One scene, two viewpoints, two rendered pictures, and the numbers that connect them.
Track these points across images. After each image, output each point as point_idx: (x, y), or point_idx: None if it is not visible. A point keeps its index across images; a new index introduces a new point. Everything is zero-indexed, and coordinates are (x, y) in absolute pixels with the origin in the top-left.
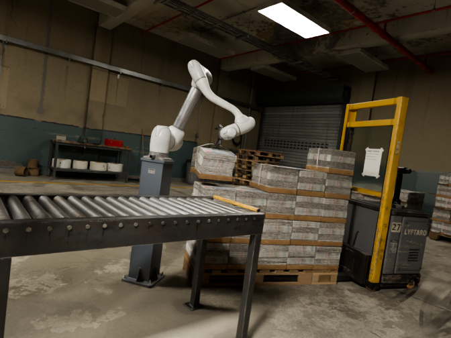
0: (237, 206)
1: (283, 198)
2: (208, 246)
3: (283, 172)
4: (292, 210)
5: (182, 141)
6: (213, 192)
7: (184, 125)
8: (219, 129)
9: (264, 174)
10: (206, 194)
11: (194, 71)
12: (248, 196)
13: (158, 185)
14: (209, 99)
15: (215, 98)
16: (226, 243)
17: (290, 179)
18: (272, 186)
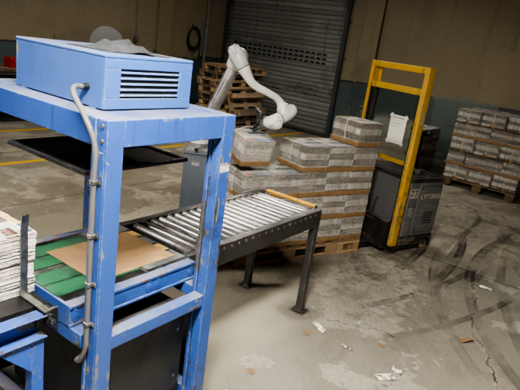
0: (274, 189)
1: (316, 176)
2: None
3: (316, 152)
4: (323, 187)
5: None
6: (253, 178)
7: (219, 108)
8: (257, 112)
9: (296, 152)
10: (248, 182)
11: (237, 59)
12: (285, 179)
13: (203, 177)
14: (253, 88)
15: (258, 87)
16: None
17: (323, 157)
18: (306, 165)
